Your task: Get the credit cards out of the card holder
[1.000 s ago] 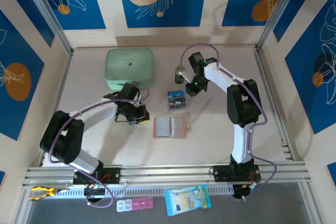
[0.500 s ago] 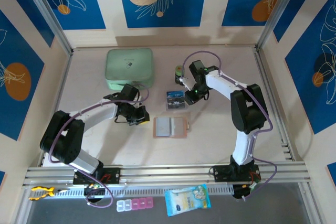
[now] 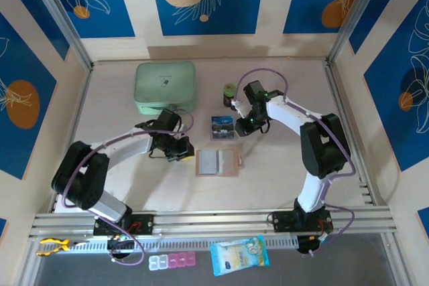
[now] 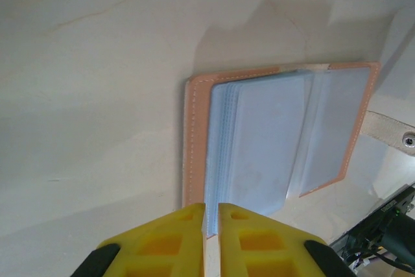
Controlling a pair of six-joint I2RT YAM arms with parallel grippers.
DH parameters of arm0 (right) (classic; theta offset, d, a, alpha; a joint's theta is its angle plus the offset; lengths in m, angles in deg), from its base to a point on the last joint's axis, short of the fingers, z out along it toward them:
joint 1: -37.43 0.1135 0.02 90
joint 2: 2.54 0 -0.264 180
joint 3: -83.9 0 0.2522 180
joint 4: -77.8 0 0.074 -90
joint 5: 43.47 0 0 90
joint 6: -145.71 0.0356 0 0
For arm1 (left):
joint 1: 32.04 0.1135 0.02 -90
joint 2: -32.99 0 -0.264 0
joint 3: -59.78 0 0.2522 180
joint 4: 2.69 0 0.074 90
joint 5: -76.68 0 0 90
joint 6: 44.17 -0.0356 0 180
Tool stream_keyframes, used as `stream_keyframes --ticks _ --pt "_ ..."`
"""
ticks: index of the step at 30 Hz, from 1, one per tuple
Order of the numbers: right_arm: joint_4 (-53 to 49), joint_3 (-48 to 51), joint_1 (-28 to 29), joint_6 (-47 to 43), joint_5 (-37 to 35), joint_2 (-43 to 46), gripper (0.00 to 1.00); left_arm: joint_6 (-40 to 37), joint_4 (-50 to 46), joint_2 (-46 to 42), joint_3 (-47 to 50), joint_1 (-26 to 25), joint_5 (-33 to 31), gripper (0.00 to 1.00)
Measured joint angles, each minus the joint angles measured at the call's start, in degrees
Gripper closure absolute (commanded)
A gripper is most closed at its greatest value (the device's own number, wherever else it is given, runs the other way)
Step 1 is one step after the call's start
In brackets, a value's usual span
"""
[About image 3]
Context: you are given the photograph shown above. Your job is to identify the grey credit card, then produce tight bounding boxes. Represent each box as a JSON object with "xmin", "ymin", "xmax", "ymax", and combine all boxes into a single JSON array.
[{"xmin": 199, "ymin": 150, "xmax": 219, "ymax": 173}]

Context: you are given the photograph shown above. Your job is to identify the blue credit card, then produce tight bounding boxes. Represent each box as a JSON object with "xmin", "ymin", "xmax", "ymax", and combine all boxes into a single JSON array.
[{"xmin": 211, "ymin": 115, "xmax": 235, "ymax": 130}]

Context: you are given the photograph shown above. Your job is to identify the tan leather card holder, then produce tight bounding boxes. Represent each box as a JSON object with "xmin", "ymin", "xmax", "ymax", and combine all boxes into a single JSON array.
[{"xmin": 195, "ymin": 147, "xmax": 243, "ymax": 177}]

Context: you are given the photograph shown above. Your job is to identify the green supplement bottle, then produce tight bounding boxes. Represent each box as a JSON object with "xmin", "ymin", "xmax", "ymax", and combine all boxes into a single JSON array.
[{"xmin": 222, "ymin": 83, "xmax": 237, "ymax": 108}]

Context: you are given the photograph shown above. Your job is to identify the mint green zip pouch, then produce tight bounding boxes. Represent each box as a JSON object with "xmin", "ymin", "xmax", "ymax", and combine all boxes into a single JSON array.
[{"xmin": 134, "ymin": 61, "xmax": 197, "ymax": 116}]

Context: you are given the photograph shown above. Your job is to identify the clear pink pill organizer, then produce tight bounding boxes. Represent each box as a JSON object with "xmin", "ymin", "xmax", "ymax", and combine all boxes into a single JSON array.
[{"xmin": 148, "ymin": 251, "xmax": 196, "ymax": 271}]

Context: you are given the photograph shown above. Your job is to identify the blue wet wipes packet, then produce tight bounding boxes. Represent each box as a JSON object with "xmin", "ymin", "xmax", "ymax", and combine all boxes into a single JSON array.
[{"xmin": 210, "ymin": 234, "xmax": 271, "ymax": 277}]

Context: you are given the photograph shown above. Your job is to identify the yellow black pliers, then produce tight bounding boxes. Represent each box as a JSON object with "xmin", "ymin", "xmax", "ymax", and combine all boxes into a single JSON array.
[{"xmin": 36, "ymin": 237, "xmax": 90, "ymax": 257}]

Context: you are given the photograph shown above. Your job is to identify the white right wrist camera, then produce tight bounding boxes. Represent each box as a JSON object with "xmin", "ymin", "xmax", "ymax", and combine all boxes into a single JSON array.
[{"xmin": 232, "ymin": 97, "xmax": 251, "ymax": 118}]

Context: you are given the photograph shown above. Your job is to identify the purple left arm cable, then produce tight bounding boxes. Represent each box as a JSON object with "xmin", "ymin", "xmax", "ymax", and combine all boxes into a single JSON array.
[{"xmin": 62, "ymin": 108, "xmax": 195, "ymax": 269}]

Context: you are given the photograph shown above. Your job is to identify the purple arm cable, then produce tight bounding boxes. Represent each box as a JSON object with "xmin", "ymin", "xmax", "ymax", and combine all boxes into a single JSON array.
[
  {"xmin": 62, "ymin": 108, "xmax": 195, "ymax": 269},
  {"xmin": 233, "ymin": 68, "xmax": 356, "ymax": 257}
]

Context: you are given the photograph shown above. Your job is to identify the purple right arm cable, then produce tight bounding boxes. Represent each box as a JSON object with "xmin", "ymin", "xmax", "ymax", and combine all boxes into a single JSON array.
[{"xmin": 233, "ymin": 68, "xmax": 356, "ymax": 257}]

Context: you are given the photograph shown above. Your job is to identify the aluminium front rail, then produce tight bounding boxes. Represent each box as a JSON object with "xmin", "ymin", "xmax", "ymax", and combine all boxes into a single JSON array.
[{"xmin": 28, "ymin": 207, "xmax": 398, "ymax": 240}]

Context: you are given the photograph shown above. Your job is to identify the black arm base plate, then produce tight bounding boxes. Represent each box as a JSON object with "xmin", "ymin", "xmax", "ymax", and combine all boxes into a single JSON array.
[
  {"xmin": 93, "ymin": 212, "xmax": 155, "ymax": 236},
  {"xmin": 271, "ymin": 210, "xmax": 332, "ymax": 233}
]

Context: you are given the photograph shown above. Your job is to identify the slotted grey cable duct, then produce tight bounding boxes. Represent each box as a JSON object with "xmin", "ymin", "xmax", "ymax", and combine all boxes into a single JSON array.
[{"xmin": 40, "ymin": 235, "xmax": 299, "ymax": 254}]

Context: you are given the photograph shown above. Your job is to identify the aluminium side rail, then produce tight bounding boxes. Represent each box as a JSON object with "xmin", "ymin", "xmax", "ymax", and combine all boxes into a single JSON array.
[
  {"xmin": 49, "ymin": 64, "xmax": 95, "ymax": 214},
  {"xmin": 324, "ymin": 61, "xmax": 383, "ymax": 207}
]

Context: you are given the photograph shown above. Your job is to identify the aluminium frame post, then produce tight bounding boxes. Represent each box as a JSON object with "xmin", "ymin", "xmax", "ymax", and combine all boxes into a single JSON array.
[
  {"xmin": 329, "ymin": 0, "xmax": 391, "ymax": 65},
  {"xmin": 25, "ymin": 0, "xmax": 94, "ymax": 70}
]

